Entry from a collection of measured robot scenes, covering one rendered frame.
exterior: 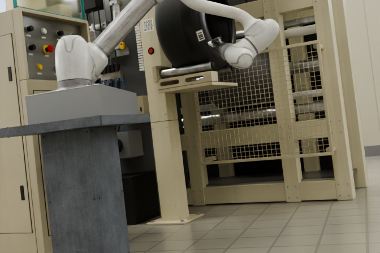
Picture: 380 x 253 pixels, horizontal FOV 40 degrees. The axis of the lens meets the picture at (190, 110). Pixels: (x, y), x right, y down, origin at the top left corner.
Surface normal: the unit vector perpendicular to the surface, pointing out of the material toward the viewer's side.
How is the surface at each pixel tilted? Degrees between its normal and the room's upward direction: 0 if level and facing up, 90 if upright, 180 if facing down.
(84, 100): 90
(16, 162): 90
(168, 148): 90
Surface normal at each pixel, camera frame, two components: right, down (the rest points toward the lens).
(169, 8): -0.48, -0.18
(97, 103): -0.32, 0.00
